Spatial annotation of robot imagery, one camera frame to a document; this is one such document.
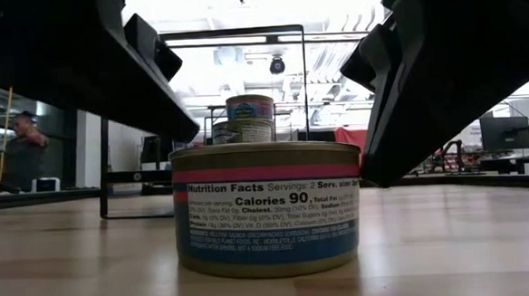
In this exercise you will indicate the black cabinet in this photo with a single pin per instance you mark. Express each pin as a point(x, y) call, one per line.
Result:
point(323, 135)

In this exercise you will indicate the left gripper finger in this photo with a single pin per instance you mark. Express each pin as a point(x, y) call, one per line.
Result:
point(130, 91)

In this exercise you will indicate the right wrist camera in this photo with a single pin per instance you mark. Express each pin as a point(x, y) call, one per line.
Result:
point(368, 58)

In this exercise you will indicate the idle black robot arm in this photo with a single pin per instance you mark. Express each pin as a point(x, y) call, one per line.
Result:
point(450, 152)

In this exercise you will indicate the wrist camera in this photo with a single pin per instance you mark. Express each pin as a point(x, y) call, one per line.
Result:
point(368, 58)
point(155, 49)

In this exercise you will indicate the person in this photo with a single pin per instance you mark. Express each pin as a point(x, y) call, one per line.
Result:
point(24, 156)

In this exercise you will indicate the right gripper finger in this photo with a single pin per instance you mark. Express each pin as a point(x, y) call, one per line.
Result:
point(426, 112)

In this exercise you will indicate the gold-lid salmon can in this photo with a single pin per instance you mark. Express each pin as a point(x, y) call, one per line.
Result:
point(268, 211)

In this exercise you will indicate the orange cloth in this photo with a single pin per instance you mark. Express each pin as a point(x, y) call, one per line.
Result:
point(350, 136)

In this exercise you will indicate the silver-lid seafood can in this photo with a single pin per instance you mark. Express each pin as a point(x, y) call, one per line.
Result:
point(249, 108)
point(243, 132)

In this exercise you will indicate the black round spotlight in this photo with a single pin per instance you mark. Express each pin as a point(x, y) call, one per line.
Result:
point(278, 65)

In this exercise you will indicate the wooden shelf with black frame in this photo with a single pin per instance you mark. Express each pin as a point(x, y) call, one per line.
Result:
point(125, 177)

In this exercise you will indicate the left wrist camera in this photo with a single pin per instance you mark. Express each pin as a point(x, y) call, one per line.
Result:
point(155, 49)

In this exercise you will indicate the black computer monitor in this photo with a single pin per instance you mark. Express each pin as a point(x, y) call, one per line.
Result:
point(155, 149)
point(504, 133)

